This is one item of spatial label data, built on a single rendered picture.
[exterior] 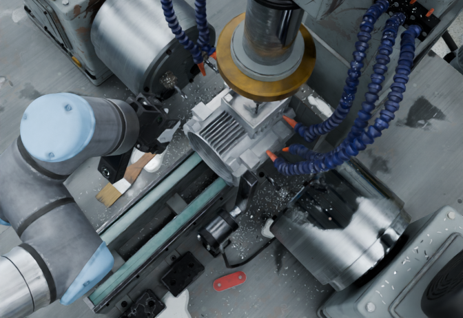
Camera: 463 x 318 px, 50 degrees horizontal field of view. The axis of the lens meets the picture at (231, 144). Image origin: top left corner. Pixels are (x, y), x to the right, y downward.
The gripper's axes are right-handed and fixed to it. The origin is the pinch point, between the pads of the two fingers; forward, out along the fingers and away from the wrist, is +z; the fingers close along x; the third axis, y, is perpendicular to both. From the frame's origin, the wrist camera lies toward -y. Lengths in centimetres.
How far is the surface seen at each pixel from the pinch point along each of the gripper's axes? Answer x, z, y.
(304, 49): -11.2, -3.7, 30.8
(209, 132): -4.2, 9.3, 4.5
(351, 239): -40.4, 7.0, 9.8
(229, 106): -3.6, 9.6, 11.6
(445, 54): -24, 124, 65
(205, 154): -3.1, 23.2, -4.0
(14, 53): 62, 28, -25
